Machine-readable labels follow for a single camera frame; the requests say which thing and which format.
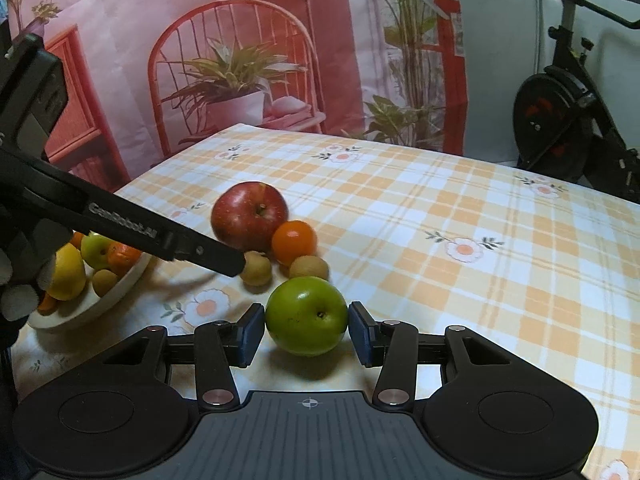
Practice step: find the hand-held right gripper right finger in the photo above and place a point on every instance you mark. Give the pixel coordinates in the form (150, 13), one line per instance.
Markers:
(361, 332)

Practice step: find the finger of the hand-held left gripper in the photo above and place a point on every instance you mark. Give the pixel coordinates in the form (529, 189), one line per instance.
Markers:
(215, 257)

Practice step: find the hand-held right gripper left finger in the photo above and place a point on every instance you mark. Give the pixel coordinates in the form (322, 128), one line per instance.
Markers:
(252, 332)

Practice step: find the brown kiwi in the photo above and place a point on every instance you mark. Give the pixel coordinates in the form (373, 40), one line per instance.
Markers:
(307, 267)
(257, 272)

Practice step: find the large green apple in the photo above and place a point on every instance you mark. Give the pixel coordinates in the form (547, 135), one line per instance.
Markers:
(305, 315)

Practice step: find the beige plate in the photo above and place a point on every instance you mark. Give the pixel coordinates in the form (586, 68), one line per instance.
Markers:
(90, 305)

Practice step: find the person's left hand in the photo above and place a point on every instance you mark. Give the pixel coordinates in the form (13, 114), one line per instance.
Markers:
(20, 302)

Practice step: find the red apple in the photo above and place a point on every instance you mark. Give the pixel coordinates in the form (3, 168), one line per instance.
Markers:
(245, 215)

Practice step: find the kiwi on plate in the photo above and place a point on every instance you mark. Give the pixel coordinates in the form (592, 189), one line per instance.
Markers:
(106, 282)

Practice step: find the small green apple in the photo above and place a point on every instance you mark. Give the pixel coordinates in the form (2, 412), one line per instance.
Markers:
(96, 251)

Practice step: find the printed room scene backdrop cloth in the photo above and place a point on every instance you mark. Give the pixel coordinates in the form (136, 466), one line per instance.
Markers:
(125, 10)

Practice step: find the yellow lemon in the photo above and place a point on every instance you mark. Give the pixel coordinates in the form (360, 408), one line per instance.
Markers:
(67, 275)

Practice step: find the orange checked floral tablecloth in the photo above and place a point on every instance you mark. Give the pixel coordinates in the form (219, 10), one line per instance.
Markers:
(450, 210)

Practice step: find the black exercise bike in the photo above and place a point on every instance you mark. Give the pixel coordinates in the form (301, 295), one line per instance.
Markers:
(550, 120)

